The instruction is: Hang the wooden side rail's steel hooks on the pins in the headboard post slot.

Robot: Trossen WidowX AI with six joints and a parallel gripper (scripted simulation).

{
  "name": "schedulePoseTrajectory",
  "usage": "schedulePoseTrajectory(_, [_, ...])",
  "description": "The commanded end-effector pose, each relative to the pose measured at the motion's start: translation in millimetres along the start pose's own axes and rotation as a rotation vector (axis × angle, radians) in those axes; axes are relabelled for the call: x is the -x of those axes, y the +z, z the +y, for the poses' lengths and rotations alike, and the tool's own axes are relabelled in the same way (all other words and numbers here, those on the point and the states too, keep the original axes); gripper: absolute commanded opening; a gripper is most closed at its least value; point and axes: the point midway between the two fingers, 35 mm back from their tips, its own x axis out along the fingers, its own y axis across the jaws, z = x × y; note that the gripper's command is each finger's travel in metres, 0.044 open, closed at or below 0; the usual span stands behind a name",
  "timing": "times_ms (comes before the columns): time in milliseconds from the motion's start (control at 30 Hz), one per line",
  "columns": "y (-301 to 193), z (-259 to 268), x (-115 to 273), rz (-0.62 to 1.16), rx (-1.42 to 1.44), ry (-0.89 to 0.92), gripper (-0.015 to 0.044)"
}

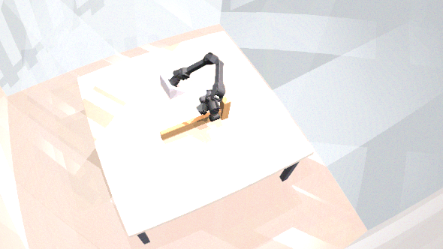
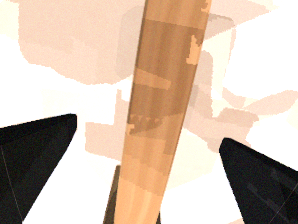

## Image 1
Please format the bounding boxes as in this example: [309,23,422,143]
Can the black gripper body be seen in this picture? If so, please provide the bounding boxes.
[199,95,220,122]

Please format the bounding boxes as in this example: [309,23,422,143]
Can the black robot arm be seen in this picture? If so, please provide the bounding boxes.
[168,52,226,115]

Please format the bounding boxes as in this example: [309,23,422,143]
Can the wooden post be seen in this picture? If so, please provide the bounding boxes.
[220,96,231,120]

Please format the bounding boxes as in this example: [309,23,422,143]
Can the brown wooden board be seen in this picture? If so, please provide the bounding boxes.
[160,112,210,141]

